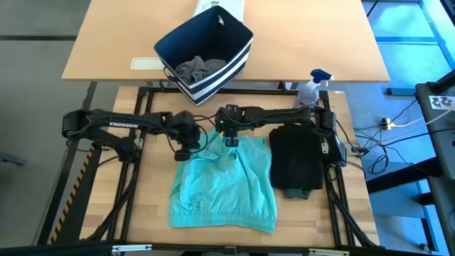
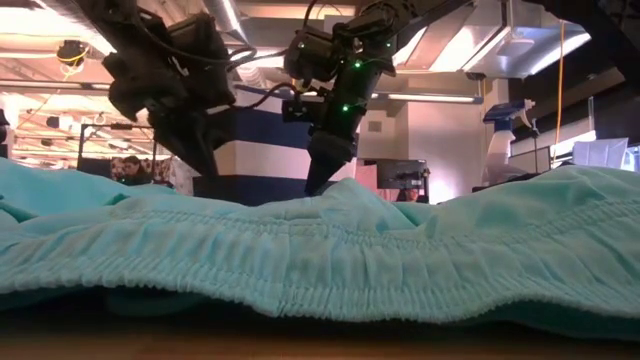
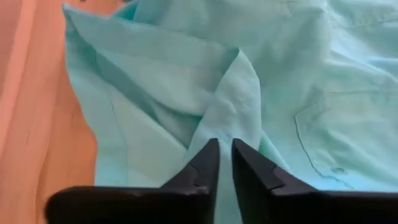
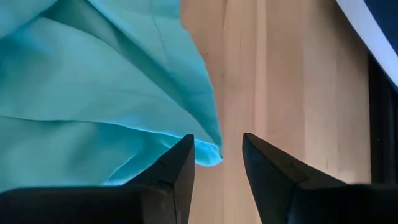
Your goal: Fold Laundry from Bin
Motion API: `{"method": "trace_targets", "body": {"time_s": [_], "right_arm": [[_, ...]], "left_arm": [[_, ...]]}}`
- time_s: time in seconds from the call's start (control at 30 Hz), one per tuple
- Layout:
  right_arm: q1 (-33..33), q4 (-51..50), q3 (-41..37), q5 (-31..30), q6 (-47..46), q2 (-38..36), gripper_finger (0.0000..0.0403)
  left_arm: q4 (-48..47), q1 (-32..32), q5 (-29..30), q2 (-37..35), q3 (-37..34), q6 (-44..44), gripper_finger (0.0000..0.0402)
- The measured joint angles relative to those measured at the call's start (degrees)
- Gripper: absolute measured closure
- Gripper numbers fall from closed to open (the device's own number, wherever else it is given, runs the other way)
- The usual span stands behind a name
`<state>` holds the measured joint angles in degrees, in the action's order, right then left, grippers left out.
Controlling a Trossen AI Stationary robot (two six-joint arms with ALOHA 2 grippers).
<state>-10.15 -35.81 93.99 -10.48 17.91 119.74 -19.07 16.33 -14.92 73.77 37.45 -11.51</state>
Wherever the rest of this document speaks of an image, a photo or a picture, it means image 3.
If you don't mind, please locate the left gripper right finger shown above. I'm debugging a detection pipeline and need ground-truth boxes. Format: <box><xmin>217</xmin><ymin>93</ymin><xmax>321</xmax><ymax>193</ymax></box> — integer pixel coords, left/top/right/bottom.
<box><xmin>231</xmin><ymin>138</ymin><xmax>398</xmax><ymax>224</ymax></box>

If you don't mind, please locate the teal garment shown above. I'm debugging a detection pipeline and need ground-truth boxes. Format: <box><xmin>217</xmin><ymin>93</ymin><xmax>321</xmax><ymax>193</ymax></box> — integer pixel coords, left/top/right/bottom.
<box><xmin>62</xmin><ymin>0</ymin><xmax>398</xmax><ymax>224</ymax></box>

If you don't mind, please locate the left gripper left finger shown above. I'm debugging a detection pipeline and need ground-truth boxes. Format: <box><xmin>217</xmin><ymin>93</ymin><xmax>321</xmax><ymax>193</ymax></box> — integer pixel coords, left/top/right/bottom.
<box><xmin>44</xmin><ymin>138</ymin><xmax>221</xmax><ymax>224</ymax></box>

